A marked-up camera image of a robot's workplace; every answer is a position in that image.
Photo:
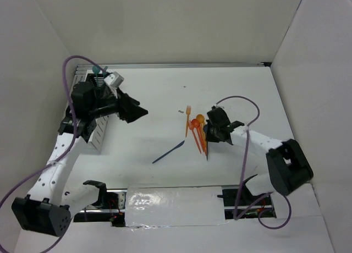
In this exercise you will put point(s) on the blue knife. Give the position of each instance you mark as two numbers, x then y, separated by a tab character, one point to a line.
168	152

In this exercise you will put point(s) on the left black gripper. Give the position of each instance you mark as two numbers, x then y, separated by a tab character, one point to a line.
128	113

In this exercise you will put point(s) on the yellow spoon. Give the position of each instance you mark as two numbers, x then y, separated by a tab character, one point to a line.
201	119

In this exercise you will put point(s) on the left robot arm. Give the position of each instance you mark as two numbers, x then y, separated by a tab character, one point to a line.
47	209

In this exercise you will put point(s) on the black utensil caddy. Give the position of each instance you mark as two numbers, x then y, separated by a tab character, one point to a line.
94	82

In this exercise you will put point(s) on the orange fork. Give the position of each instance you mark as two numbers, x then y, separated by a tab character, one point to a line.
191	127

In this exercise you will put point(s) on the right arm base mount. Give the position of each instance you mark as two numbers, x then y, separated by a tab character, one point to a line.
228	196

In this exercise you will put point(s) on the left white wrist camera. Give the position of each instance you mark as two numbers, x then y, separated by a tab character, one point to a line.
113	80

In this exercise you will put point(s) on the aluminium frame rail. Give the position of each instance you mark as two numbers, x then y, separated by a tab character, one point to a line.
185	65

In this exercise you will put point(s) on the white utensil caddy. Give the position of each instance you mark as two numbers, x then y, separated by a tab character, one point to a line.
97	137

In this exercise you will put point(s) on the white taped paper sheet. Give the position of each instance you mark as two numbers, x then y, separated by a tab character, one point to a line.
174	207

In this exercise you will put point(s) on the blue spoon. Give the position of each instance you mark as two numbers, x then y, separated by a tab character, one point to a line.
206	141

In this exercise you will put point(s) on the yellow fork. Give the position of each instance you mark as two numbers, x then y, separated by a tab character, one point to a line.
188	112

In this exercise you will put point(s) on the teal spoon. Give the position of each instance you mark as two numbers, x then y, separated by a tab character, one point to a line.
96	72

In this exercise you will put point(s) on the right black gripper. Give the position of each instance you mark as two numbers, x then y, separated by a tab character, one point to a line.
209	137

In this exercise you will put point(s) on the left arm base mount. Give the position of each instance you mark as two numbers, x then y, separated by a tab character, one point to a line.
111	212

